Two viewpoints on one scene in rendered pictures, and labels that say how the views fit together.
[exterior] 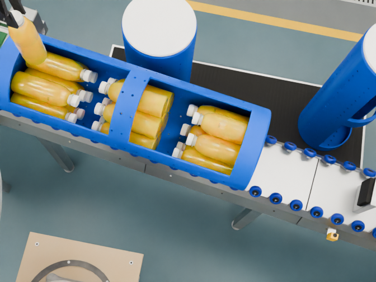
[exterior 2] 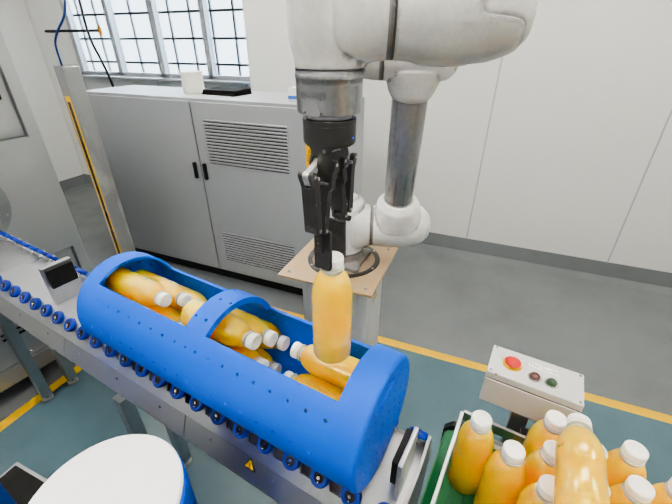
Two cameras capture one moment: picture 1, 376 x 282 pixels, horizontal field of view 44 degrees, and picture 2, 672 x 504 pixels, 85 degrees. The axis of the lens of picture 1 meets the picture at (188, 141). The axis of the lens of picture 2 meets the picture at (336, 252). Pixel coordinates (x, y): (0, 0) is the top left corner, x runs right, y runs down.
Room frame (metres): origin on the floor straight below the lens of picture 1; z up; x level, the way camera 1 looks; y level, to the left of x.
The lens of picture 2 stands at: (1.10, 0.72, 1.77)
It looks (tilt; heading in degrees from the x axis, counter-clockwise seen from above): 30 degrees down; 202
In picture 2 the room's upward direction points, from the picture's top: straight up
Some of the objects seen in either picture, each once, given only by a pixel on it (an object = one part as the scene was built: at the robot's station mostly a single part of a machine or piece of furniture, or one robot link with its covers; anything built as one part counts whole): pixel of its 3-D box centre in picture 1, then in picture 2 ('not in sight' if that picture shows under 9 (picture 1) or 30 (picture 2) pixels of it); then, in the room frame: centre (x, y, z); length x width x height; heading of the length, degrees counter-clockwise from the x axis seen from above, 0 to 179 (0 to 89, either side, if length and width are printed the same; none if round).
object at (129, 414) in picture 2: not in sight; (143, 447); (0.53, -0.37, 0.31); 0.06 x 0.06 x 0.63; 82
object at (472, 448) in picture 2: not in sight; (471, 452); (0.54, 0.81, 1.00); 0.07 x 0.07 x 0.20
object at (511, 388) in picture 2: not in sight; (529, 386); (0.36, 0.93, 1.05); 0.20 x 0.10 x 0.10; 82
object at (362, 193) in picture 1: (365, 194); (63, 281); (0.42, -0.64, 1.00); 0.10 x 0.04 x 0.15; 172
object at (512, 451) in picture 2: not in sight; (513, 451); (0.59, 0.87, 1.11); 0.04 x 0.04 x 0.02
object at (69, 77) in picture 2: not in sight; (130, 265); (0.08, -0.75, 0.85); 0.06 x 0.06 x 1.70; 82
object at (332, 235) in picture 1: (334, 229); not in sight; (0.30, -0.57, 0.92); 0.08 x 0.03 x 0.05; 172
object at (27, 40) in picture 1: (26, 38); (332, 310); (0.60, 0.51, 1.34); 0.07 x 0.07 x 0.20
